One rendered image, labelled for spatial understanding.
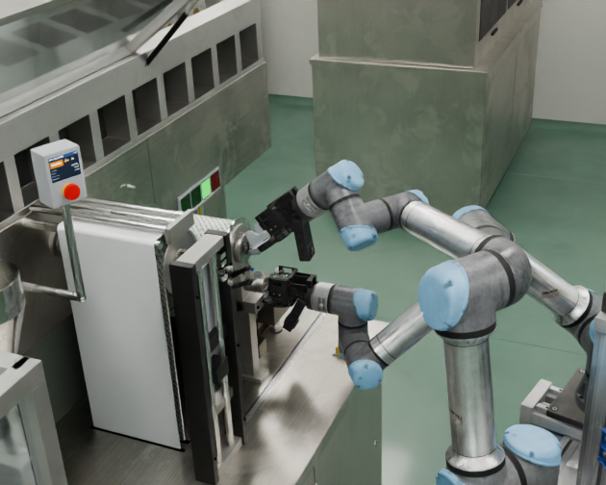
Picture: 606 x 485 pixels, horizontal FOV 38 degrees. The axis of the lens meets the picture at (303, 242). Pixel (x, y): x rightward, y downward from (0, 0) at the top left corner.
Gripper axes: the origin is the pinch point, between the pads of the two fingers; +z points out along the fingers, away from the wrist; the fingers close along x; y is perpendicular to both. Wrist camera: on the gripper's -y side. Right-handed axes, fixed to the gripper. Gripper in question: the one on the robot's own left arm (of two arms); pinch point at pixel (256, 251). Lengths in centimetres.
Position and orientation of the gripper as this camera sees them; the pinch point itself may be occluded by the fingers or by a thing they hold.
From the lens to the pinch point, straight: 217.3
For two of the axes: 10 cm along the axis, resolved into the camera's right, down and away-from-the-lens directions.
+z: -6.8, 4.6, 5.7
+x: -3.9, 4.4, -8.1
